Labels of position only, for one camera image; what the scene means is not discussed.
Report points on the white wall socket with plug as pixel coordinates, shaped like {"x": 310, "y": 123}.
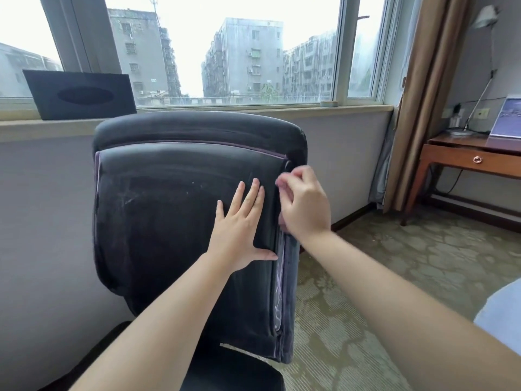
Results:
{"x": 454, "y": 113}

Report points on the black leather chair backrest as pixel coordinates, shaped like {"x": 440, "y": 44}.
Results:
{"x": 163, "y": 207}

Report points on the person's right forearm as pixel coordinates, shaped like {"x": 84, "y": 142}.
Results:
{"x": 407, "y": 305}

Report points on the beige window sill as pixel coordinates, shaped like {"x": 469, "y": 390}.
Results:
{"x": 40, "y": 130}

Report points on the person's left hand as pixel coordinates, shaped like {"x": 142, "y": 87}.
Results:
{"x": 236, "y": 240}

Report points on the tall grey apartment building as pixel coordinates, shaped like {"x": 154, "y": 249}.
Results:
{"x": 252, "y": 56}

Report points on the grey building roof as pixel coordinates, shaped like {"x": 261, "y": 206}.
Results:
{"x": 24, "y": 73}

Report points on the grey building with antenna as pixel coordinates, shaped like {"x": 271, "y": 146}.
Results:
{"x": 138, "y": 56}

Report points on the brown wooden desk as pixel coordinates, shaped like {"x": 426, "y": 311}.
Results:
{"x": 500, "y": 162}

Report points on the person's left forearm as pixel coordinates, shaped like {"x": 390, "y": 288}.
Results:
{"x": 154, "y": 325}

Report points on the blue standing display card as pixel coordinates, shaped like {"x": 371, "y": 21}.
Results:
{"x": 509, "y": 120}

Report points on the wooden furniture leg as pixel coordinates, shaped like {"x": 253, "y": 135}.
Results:
{"x": 415, "y": 187}

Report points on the grey curtain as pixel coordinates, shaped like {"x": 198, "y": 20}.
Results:
{"x": 382, "y": 175}

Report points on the wide grey apartment building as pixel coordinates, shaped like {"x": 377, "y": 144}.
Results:
{"x": 309, "y": 69}

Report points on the pink cleaning cloth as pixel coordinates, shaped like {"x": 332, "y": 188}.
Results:
{"x": 280, "y": 219}

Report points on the person's right hand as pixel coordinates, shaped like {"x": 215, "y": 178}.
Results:
{"x": 311, "y": 211}

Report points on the silver desk lamp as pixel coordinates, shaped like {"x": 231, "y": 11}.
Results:
{"x": 486, "y": 16}

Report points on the black tissue box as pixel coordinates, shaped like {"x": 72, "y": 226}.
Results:
{"x": 40, "y": 101}

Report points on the grey window frame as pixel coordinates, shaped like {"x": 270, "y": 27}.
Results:
{"x": 81, "y": 32}

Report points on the dark wooden baseboard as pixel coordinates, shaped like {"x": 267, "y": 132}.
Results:
{"x": 480, "y": 213}
{"x": 354, "y": 215}

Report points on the brown curtain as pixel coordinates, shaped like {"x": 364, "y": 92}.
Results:
{"x": 427, "y": 97}

